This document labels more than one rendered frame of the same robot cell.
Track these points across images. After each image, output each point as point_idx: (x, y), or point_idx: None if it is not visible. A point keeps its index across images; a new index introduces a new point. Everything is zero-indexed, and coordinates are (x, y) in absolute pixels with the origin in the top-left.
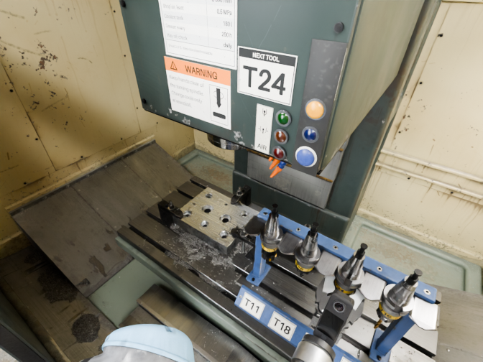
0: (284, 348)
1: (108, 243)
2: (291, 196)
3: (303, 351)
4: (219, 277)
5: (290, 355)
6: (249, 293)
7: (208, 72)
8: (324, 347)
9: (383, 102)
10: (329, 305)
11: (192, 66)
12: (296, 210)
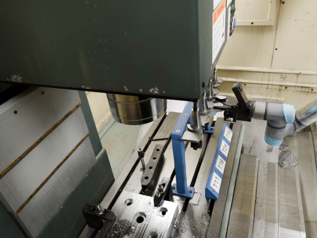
0: (229, 165)
1: None
2: (73, 189)
3: (261, 107)
4: (198, 218)
5: (232, 162)
6: (210, 182)
7: (222, 5)
8: (254, 101)
9: None
10: (240, 91)
11: (219, 7)
12: (84, 192)
